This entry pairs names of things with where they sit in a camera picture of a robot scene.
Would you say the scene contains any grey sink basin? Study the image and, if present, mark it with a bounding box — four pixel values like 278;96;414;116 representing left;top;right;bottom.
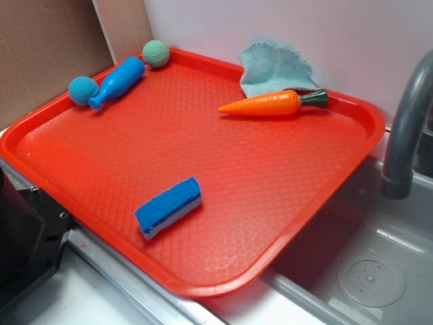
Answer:
202;158;433;325

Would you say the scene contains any brown cardboard panel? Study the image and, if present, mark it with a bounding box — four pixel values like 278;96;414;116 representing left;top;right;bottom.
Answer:
1;1;113;129

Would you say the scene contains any blue toy bottle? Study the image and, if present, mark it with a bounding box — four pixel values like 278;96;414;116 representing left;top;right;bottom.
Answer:
88;57;145;110

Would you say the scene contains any orange toy carrot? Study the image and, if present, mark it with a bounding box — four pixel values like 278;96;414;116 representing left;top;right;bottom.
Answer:
218;89;328;116

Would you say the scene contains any blue crochet ball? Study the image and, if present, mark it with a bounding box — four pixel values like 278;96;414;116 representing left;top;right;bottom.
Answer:
68;77;99;106

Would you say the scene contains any red plastic tray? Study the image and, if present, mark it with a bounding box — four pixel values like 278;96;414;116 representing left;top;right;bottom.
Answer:
1;49;385;298

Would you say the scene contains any blue sponge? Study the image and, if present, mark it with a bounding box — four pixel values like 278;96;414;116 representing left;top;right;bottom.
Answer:
135;177;202;241

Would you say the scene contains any green crochet ball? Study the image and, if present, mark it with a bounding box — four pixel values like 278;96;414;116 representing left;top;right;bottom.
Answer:
142;40;170;68

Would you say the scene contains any light blue cloth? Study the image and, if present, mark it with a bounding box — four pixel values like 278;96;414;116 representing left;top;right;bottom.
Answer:
238;41;319;98

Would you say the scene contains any grey faucet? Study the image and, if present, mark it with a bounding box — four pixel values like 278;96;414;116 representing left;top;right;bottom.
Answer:
380;51;432;200

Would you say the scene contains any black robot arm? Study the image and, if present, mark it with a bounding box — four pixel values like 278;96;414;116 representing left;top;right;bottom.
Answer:
1;170;71;311

